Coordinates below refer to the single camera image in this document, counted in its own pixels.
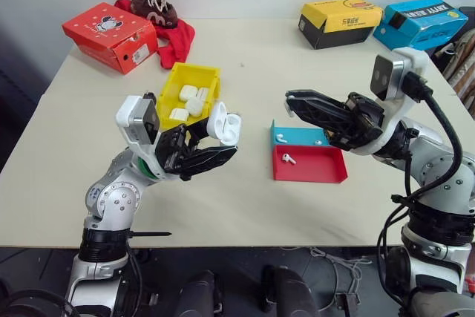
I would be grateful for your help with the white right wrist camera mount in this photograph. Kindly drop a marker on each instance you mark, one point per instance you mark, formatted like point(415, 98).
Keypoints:
point(384, 75)

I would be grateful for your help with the red plastic tray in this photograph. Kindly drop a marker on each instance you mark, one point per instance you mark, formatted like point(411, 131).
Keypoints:
point(315, 168)

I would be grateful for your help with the blue plastic tray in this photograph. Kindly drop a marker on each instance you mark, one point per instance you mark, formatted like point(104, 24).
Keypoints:
point(300, 134)

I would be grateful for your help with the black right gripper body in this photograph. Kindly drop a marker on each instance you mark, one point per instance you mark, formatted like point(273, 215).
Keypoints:
point(361, 124)

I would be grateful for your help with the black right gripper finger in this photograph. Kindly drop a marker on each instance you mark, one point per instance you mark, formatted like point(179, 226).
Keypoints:
point(319, 98)
point(323, 118)

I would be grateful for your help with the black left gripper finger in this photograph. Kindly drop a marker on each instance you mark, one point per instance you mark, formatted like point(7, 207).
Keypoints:
point(202, 131)
point(209, 157)

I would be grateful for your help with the closed white earbud case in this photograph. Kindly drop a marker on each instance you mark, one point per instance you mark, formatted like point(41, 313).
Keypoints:
point(194, 107)
point(188, 93)
point(178, 114)
point(203, 93)

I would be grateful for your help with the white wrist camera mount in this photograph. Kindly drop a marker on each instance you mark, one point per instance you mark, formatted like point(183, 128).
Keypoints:
point(128, 114)
point(384, 75)

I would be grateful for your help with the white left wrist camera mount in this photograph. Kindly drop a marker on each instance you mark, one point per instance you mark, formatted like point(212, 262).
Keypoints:
point(128, 114)

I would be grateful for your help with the yellow and black shoebox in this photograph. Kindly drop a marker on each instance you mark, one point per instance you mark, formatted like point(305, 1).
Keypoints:
point(334, 16)

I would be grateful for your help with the red shoebox with dog print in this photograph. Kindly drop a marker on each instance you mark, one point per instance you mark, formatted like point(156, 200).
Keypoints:
point(105, 33)

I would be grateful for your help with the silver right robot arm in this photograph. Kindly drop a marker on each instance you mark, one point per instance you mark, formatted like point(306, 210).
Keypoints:
point(441, 183)

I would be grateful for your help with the dark rounded shape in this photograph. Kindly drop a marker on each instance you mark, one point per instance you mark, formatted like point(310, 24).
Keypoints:
point(200, 294)
point(289, 291)

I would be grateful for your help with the blue cardboard box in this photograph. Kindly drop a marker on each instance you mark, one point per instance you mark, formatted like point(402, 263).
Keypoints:
point(419, 22)

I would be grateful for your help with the pile of fabric clutter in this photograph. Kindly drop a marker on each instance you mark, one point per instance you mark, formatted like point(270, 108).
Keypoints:
point(460, 57)

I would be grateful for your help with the yellow plastic bin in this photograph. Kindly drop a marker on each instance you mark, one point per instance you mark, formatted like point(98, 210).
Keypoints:
point(174, 81)

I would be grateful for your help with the small metal bracket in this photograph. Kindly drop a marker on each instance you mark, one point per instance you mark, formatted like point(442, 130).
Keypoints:
point(346, 302)

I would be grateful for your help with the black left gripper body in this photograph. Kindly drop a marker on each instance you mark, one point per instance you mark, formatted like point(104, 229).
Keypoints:
point(171, 150)

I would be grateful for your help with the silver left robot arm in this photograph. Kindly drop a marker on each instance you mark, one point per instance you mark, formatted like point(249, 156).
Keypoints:
point(117, 202)

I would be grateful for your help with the brown shoe with white laces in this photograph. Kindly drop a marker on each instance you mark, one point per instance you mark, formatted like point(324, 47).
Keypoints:
point(156, 10)

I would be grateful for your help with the red cloth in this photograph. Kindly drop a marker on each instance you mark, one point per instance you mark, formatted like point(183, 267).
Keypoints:
point(178, 40)

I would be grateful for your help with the black zip tie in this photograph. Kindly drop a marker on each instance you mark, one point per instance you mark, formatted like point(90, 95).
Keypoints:
point(152, 234)

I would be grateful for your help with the white earbud case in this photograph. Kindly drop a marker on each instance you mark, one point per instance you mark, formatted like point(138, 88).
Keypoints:
point(232, 129)
point(194, 107)
point(203, 93)
point(178, 114)
point(188, 93)

